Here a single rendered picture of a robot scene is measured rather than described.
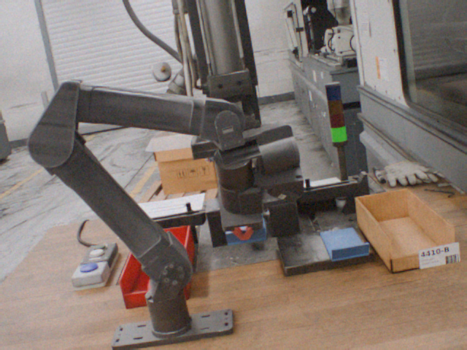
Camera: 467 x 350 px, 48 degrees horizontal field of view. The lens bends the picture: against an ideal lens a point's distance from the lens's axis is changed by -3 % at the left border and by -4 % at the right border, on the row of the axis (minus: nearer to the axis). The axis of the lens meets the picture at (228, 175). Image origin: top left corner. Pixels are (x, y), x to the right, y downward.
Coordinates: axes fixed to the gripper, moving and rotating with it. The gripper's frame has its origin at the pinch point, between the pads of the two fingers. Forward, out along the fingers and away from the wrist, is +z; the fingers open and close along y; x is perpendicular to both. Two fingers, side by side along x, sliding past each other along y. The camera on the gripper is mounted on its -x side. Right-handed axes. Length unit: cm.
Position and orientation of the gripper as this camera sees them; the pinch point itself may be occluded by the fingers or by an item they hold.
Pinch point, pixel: (244, 235)
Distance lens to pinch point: 97.5
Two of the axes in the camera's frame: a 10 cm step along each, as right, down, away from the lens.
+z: 1.1, 7.0, 7.1
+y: -0.8, -7.0, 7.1
